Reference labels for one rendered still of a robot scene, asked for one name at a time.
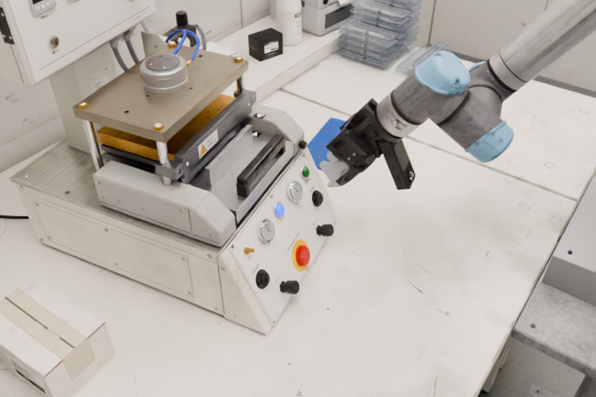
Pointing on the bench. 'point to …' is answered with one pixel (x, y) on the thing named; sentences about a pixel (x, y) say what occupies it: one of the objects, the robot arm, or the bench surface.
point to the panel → (247, 240)
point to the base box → (151, 255)
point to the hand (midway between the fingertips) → (334, 184)
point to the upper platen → (121, 144)
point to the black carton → (265, 44)
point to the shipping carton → (50, 339)
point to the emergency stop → (302, 255)
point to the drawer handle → (259, 164)
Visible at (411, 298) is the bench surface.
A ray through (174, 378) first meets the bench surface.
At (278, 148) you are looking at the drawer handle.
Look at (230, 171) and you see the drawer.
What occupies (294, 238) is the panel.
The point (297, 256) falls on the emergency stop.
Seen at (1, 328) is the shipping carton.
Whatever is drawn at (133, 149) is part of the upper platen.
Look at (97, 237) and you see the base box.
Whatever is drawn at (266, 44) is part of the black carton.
